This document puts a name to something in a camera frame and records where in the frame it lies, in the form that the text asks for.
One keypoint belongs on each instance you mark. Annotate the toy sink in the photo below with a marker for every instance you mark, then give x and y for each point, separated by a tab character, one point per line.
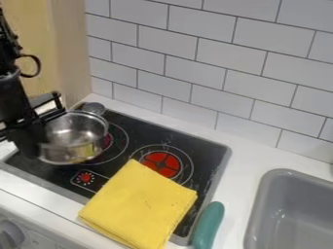
295	214

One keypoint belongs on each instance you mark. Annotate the beige wooden board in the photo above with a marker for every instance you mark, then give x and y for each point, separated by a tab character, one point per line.
56	42

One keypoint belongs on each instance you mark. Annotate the yellow cloth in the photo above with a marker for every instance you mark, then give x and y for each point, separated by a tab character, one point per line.
138	204

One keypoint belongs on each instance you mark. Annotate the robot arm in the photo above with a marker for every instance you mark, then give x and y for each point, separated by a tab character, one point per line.
8	48

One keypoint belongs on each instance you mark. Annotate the small silver can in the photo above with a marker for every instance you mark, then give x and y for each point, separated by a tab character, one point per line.
94	107

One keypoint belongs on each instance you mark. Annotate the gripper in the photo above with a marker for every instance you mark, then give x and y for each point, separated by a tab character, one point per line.
13	97

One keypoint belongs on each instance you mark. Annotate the silver pot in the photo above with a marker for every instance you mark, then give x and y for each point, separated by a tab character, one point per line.
73	129

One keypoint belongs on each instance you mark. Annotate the toy stove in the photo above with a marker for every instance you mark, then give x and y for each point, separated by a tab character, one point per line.
143	136

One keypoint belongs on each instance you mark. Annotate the teal green toy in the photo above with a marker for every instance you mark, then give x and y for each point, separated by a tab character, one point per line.
208	223

